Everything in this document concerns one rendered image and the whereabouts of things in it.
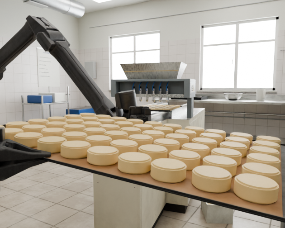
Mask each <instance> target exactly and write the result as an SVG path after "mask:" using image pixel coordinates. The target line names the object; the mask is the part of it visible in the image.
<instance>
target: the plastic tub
mask: <svg viewBox="0 0 285 228"><path fill-rule="evenodd" d="M201 208H202V211H203V214H204V217H205V220H206V222H207V223H224V224H233V209H229V208H225V207H222V206H218V205H214V204H210V203H206V202H203V201H202V202H201Z"/></svg>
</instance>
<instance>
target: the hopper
mask: <svg viewBox="0 0 285 228"><path fill-rule="evenodd" d="M120 65H121V67H122V70H123V71H124V73H125V75H126V77H127V79H180V78H181V77H182V74H183V72H184V70H185V68H186V66H187V64H185V63H183V62H153V63H125V64H120Z"/></svg>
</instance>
